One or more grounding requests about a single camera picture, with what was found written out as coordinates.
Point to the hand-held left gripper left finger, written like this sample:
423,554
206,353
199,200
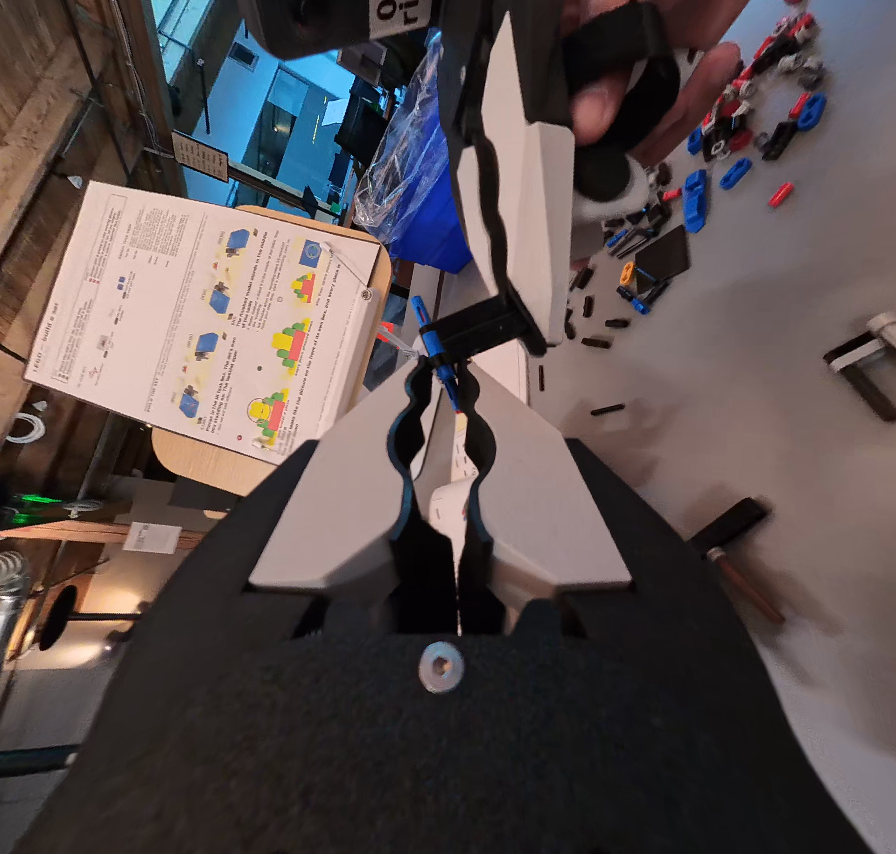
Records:
336,518

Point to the silver air duct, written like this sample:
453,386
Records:
12,602

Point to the open instruction booklet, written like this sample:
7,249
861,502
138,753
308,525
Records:
448,504

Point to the hanging paper sign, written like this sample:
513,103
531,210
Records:
199,157

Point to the black lego beam assembly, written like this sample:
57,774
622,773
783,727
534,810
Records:
476,329

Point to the printed instruction sheet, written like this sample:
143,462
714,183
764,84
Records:
175,308

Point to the pile of small lego pieces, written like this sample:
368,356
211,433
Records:
695,199

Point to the clear plastic bag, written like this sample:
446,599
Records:
402,153

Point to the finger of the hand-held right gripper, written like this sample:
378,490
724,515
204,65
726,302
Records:
532,237

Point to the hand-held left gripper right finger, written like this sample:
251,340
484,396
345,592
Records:
553,518

